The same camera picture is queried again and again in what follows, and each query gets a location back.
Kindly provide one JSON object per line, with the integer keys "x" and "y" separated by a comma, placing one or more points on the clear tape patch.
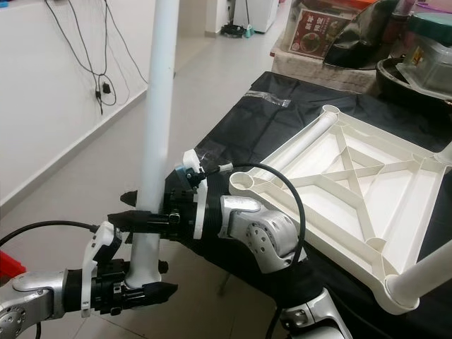
{"x": 205, "y": 159}

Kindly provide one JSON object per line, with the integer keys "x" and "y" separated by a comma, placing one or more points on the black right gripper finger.
{"x": 134, "y": 220}
{"x": 130, "y": 197}

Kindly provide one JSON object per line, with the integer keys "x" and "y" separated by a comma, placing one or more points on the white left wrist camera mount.
{"x": 99, "y": 247}

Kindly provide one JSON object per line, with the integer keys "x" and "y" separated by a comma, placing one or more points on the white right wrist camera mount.
{"x": 199, "y": 212}

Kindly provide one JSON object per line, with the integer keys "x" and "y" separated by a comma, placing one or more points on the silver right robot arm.
{"x": 261, "y": 236}

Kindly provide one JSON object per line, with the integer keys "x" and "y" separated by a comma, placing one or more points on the white plastic children table top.
{"x": 360, "y": 205}

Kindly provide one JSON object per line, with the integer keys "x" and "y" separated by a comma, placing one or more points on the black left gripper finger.
{"x": 163, "y": 268}
{"x": 159, "y": 292}

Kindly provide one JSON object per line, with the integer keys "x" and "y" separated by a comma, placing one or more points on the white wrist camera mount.
{"x": 199, "y": 212}
{"x": 99, "y": 247}

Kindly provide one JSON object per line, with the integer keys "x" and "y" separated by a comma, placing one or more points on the black power adapter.
{"x": 106, "y": 89}

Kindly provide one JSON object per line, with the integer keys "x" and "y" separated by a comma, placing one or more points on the clear tape strip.
{"x": 268, "y": 99}

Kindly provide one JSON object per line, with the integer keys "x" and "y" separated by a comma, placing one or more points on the beige patterned cloth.
{"x": 318, "y": 69}

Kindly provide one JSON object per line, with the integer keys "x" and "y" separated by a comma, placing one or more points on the green round pot lid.
{"x": 434, "y": 21}

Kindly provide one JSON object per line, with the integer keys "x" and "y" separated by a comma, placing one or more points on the black floor gadget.
{"x": 236, "y": 30}

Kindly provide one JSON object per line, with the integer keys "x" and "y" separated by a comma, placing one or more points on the black tablecloth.
{"x": 254, "y": 106}

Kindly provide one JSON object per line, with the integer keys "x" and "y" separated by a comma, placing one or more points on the white cabinet appliance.
{"x": 261, "y": 13}

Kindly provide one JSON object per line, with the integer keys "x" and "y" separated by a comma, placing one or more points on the black round pan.
{"x": 406, "y": 88}

